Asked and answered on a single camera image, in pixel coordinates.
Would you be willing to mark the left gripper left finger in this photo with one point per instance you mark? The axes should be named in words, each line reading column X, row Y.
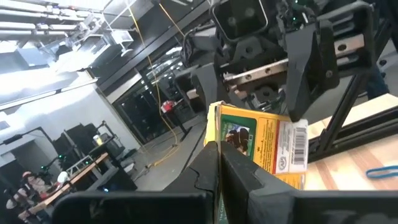
column 202, row 177

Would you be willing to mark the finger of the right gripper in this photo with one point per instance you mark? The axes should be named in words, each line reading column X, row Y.
column 206, row 84
column 311, row 62

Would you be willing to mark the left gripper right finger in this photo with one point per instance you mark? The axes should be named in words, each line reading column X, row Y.
column 239, row 180

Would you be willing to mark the yellow green crayon box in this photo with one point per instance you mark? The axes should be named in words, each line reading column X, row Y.
column 267, row 143

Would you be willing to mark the dark blue rubber band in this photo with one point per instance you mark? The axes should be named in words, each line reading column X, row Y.
column 381, row 172

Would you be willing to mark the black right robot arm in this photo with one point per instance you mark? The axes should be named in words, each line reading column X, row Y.
column 199, row 43

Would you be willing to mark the wooden workbench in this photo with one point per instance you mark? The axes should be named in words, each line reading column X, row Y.
column 77, row 174

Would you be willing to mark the person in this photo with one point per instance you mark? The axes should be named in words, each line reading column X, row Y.
column 29, row 189

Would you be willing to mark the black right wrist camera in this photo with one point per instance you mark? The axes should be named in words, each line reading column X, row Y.
column 239, row 18

